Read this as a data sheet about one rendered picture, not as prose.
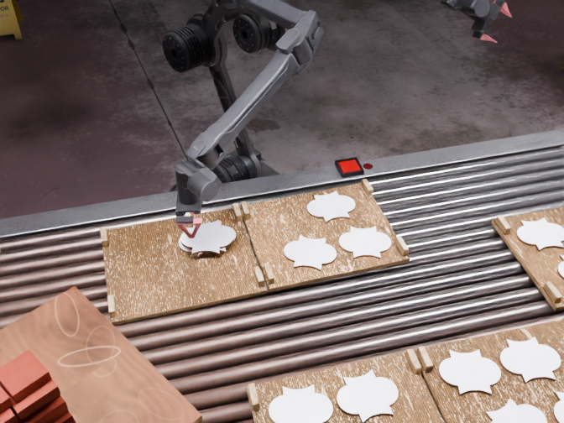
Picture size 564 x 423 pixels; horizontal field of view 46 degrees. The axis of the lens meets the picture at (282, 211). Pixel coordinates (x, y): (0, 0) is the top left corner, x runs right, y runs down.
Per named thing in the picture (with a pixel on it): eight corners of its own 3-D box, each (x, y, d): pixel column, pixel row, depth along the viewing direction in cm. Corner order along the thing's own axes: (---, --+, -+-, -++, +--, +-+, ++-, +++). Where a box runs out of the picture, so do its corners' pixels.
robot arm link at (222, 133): (301, 52, 185) (289, 25, 177) (316, 59, 182) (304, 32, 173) (200, 167, 179) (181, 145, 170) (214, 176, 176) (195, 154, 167)
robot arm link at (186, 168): (187, 154, 173) (169, 163, 170) (204, 166, 169) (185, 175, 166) (190, 175, 178) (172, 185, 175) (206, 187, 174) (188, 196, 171)
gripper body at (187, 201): (202, 190, 183) (201, 169, 178) (201, 215, 175) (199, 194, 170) (179, 191, 182) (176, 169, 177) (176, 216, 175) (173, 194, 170)
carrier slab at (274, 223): (239, 209, 204) (238, 206, 203) (364, 185, 212) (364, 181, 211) (269, 293, 179) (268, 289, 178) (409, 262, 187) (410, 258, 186)
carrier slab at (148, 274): (101, 235, 196) (100, 231, 195) (237, 210, 204) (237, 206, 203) (111, 326, 171) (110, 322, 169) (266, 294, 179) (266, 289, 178)
